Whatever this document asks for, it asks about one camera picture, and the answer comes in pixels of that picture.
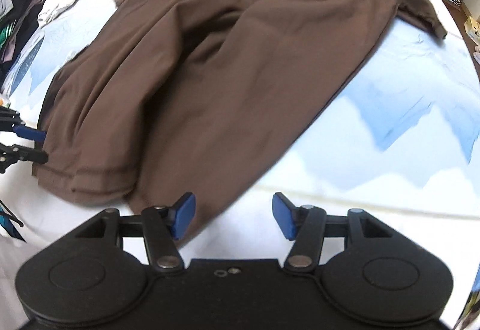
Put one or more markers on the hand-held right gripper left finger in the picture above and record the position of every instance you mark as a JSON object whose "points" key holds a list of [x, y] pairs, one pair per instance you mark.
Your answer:
{"points": [[183, 214]]}

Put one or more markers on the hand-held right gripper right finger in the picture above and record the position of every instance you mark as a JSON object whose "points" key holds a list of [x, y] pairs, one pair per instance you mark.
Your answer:
{"points": [[284, 215]]}

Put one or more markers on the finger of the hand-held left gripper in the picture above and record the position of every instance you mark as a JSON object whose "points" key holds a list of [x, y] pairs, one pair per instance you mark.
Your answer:
{"points": [[28, 156], [32, 134]]}

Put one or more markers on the brown shirt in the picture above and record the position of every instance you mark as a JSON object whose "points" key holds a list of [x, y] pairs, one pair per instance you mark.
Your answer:
{"points": [[225, 64]]}

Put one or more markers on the pile of dark clothes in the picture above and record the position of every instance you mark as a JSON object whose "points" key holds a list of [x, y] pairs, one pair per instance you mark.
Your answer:
{"points": [[17, 11]]}

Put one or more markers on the white box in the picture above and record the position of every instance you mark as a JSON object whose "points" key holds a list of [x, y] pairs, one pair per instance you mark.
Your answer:
{"points": [[473, 29]]}

